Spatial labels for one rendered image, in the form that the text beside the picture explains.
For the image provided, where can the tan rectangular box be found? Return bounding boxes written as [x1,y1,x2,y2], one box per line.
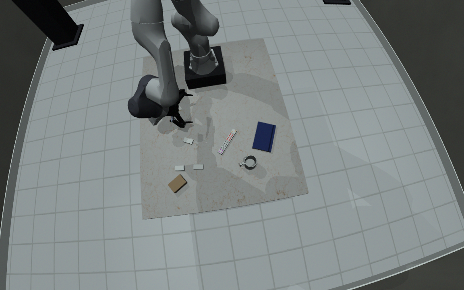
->
[168,174,187,193]

